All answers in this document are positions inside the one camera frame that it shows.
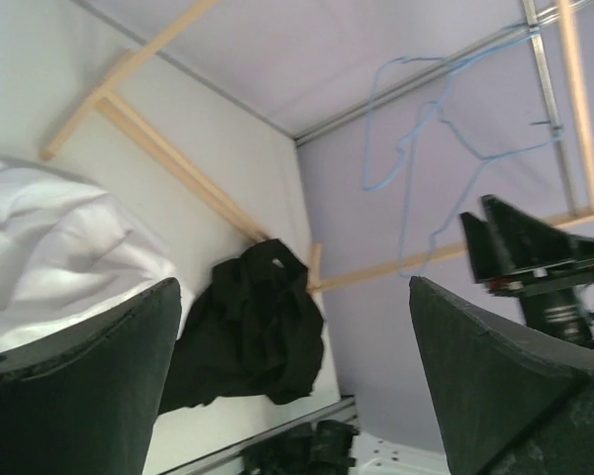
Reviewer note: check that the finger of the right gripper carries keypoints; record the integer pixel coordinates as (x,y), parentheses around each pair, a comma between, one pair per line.
(528,243)
(483,245)

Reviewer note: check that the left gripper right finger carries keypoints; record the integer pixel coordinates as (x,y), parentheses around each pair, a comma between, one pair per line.
(508,399)

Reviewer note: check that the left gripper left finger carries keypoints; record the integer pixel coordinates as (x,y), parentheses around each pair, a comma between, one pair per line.
(84,400)

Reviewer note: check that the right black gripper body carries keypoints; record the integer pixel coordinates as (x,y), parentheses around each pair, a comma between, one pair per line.
(552,304)

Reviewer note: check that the white shirt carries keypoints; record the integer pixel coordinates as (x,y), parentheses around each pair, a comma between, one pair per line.
(68,251)

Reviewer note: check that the black shirt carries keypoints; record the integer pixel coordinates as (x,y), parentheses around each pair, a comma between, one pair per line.
(254,331)

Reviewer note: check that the metal hanging rod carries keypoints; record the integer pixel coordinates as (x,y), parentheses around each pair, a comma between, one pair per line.
(555,125)

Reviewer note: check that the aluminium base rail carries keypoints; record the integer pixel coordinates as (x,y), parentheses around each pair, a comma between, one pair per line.
(228,459)

